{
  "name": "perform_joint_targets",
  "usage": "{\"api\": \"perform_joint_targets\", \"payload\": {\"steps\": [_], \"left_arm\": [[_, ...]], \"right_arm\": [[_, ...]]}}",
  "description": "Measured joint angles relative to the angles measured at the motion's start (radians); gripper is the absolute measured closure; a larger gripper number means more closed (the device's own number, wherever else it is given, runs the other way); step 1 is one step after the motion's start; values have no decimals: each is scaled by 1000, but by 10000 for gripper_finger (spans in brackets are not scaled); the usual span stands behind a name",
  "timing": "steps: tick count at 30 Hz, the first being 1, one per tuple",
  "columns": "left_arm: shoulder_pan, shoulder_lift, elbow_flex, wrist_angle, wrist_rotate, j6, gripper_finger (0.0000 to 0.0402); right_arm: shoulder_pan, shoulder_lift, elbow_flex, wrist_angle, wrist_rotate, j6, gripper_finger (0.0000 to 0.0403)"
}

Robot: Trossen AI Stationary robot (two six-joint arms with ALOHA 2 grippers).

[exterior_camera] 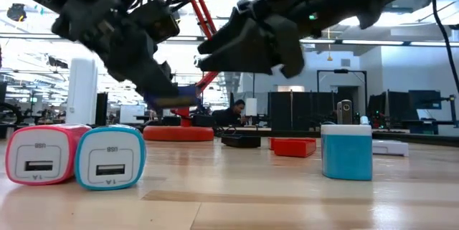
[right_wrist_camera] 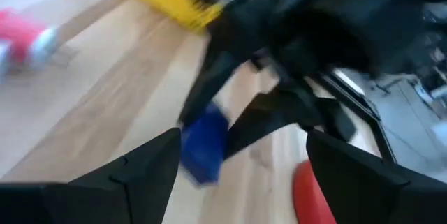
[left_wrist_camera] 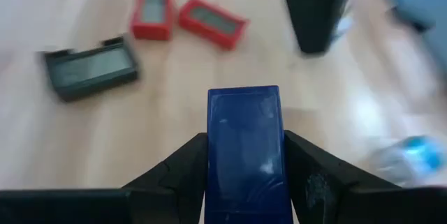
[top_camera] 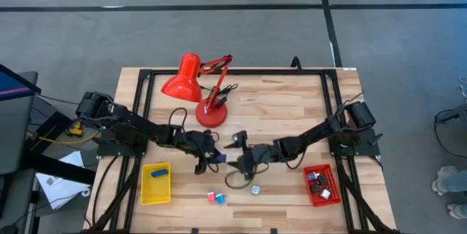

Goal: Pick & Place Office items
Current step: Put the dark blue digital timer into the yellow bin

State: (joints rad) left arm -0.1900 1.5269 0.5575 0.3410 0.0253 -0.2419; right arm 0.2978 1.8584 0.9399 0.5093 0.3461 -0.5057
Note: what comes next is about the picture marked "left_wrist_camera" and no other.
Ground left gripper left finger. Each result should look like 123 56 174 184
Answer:
121 132 210 224

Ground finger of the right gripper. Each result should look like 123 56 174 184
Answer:
316 0 359 54
278 0 319 57

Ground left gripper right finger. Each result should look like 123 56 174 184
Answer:
284 129 403 224

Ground dark blue rectangular box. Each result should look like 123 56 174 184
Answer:
203 84 295 224

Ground red box with window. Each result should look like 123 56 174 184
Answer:
129 0 177 42
177 0 250 52

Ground white and light-blue charger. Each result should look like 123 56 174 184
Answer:
367 134 447 188

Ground black box with window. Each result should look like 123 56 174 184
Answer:
43 36 141 103

